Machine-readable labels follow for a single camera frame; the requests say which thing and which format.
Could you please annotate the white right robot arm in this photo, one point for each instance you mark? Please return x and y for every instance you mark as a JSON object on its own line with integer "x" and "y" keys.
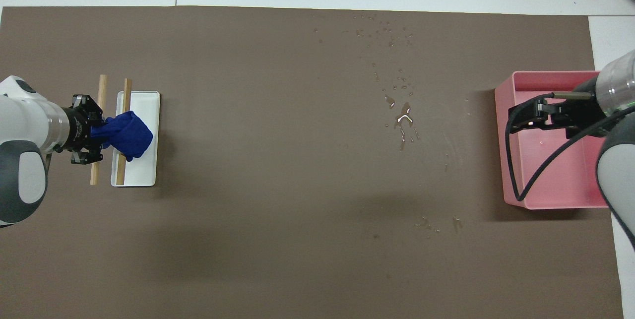
{"x": 617, "y": 86}

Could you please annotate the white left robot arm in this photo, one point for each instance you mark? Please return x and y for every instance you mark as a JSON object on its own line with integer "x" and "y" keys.
{"x": 20, "y": 110}

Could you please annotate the brown table mat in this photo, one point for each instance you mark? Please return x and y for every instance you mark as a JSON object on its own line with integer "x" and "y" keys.
{"x": 297, "y": 185}

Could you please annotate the pink plastic bin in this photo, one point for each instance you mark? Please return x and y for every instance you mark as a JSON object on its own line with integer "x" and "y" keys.
{"x": 560, "y": 180}

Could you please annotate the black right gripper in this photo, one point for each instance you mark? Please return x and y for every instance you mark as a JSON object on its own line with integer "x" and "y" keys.
{"x": 583, "y": 108}

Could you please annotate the white rack with wooden rods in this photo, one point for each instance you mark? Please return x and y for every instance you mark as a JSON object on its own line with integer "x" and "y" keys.
{"x": 146, "y": 105}

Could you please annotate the wooden rack rod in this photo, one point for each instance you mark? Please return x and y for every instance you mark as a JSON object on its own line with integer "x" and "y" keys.
{"x": 102, "y": 86}
{"x": 127, "y": 93}

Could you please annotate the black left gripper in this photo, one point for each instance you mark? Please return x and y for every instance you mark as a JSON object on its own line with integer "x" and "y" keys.
{"x": 78, "y": 128}

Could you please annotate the blue towel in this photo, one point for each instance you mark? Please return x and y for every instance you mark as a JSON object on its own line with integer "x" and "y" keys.
{"x": 126, "y": 134}

